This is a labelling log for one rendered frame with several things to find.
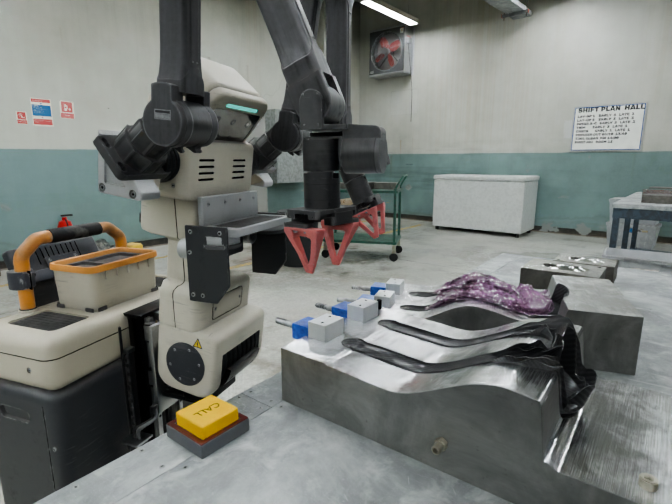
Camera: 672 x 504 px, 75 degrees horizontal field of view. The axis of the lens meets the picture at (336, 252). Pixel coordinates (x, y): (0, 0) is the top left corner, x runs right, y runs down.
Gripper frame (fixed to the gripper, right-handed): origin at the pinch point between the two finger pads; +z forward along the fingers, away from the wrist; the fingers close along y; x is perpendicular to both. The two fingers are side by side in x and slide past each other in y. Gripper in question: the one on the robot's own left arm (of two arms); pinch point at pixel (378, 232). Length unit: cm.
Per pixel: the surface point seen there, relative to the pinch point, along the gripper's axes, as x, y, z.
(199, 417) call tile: 15, -64, 10
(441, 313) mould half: -11.5, -21.9, 18.8
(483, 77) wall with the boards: -71, 733, -140
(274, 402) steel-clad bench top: 12, -51, 16
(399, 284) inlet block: -1.4, -6.5, 13.2
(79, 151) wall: 384, 299, -217
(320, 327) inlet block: 1.8, -45.9, 8.1
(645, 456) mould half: -34, -57, 31
